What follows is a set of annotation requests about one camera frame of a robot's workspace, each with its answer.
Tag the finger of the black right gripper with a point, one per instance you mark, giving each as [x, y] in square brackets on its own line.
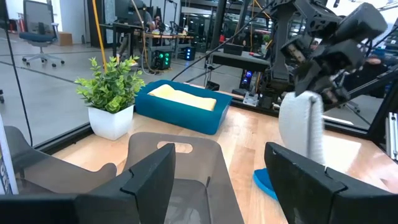
[337, 91]
[311, 76]

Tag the silver aluminium bracket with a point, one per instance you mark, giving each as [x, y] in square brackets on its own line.
[392, 137]

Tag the cardboard box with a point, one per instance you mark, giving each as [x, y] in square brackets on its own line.
[65, 39]

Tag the green plant in white pot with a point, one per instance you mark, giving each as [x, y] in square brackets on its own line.
[110, 90]

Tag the person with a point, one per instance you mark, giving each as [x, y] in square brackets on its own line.
[157, 22]
[374, 71]

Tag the blue rectangular sponge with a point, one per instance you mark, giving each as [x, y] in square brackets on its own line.
[264, 183]

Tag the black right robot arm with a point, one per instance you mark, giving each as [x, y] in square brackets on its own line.
[280, 62]

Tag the grey waffle dish cloth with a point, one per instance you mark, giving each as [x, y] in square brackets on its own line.
[295, 124]

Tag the computer with blue lights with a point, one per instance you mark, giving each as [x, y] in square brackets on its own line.
[189, 53]

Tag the orange cloth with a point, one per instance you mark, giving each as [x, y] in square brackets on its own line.
[183, 98]

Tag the dark frame work desk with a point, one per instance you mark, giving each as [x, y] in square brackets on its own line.
[168, 35]

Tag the computer with green lights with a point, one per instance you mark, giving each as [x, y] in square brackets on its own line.
[163, 59]

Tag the teal plastic bin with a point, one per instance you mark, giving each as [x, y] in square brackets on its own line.
[186, 118]

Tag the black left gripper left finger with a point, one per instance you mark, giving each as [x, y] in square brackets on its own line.
[77, 208]

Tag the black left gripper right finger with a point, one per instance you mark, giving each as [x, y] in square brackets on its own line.
[326, 202]

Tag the office chair with blue seat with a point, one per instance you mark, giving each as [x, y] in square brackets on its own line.
[38, 31]

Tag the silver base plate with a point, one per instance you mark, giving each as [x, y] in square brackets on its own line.
[250, 99]

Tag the white plastic restorer bottle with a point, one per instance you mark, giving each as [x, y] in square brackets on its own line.
[7, 161]

